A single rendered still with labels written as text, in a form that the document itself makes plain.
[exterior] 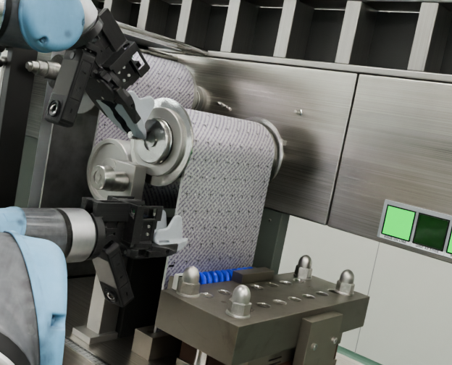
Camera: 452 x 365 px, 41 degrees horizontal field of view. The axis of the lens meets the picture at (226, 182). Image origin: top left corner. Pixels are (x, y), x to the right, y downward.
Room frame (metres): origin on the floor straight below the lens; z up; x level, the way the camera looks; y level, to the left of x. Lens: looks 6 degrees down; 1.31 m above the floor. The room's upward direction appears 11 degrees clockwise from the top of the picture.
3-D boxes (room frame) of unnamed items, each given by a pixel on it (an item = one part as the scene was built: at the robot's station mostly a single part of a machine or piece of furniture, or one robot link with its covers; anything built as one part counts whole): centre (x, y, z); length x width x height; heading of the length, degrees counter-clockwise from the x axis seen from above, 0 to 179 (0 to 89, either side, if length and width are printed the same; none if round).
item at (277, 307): (1.01, -0.12, 1.00); 0.40 x 0.16 x 0.06; 140
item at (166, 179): (1.00, 0.12, 1.25); 0.15 x 0.01 x 0.15; 51
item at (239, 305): (0.86, -0.05, 1.05); 0.04 x 0.04 x 0.04
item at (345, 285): (1.11, -0.26, 1.05); 0.04 x 0.04 x 0.04
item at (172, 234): (0.95, 0.07, 1.11); 0.09 x 0.03 x 0.06; 139
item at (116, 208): (0.88, 0.15, 1.12); 0.12 x 0.08 x 0.09; 141
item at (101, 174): (0.97, 0.20, 1.18); 0.04 x 0.02 x 0.04; 50
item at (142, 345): (1.06, 0.00, 0.92); 0.28 x 0.04 x 0.04; 140
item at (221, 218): (1.06, 0.00, 1.11); 0.23 x 0.01 x 0.18; 140
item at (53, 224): (0.75, 0.25, 1.11); 0.11 x 0.08 x 0.09; 141
